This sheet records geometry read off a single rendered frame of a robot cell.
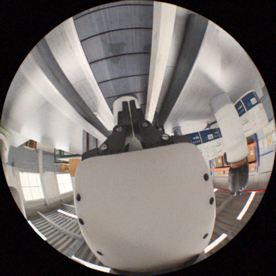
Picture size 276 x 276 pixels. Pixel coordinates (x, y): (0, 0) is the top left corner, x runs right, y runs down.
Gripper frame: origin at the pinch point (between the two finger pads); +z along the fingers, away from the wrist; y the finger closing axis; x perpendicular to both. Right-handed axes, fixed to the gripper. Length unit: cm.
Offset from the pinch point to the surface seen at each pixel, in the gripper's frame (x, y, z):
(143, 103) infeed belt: -3.2, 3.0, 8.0
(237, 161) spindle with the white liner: -7.3, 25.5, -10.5
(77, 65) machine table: 8.4, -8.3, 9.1
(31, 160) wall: -162, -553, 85
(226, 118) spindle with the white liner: -2.8, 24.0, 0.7
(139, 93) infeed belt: -0.1, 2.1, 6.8
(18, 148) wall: -57, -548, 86
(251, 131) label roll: -2.7, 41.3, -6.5
